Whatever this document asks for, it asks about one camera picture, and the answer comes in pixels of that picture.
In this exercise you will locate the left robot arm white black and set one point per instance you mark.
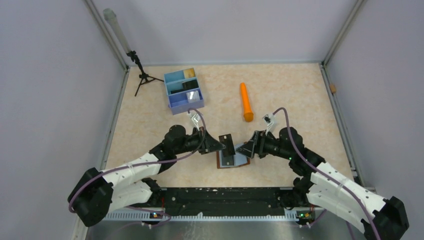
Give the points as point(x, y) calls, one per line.
point(99, 192)

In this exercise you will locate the black card in tray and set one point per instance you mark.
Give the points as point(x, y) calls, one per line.
point(188, 85)

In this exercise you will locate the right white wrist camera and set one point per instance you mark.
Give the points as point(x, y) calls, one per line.
point(270, 121)

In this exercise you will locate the silver card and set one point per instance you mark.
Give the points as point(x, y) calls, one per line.
point(193, 96)

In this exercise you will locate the orange cylinder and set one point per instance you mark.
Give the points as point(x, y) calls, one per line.
point(248, 114)

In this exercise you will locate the gold card in tray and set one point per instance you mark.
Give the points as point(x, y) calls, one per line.
point(189, 73)

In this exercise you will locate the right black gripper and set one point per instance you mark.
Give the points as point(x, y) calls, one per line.
point(257, 142)

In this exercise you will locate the blue compartment tray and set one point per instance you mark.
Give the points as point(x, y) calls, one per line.
point(178, 102)

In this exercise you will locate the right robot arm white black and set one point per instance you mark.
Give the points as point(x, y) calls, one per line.
point(321, 185)

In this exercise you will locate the white cable duct strip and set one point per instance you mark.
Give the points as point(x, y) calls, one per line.
point(128, 215)

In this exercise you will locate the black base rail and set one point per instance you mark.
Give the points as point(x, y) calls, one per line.
point(230, 202)

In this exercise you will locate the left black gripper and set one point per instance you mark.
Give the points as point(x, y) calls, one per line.
point(210, 144)

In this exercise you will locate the grey tube on frame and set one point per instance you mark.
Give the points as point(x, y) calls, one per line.
point(111, 18)

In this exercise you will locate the brown leather card holder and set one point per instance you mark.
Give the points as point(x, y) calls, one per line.
point(232, 160)

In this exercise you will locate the small black tripod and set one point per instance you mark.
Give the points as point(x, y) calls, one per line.
point(144, 77)

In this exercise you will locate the small tan block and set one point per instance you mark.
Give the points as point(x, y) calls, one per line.
point(332, 88)

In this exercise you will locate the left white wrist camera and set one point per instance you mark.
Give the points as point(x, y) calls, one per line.
point(195, 119)

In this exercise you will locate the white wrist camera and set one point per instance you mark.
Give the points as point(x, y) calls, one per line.
point(270, 121)
point(195, 119)

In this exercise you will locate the black credit card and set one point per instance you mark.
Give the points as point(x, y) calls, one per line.
point(229, 149)

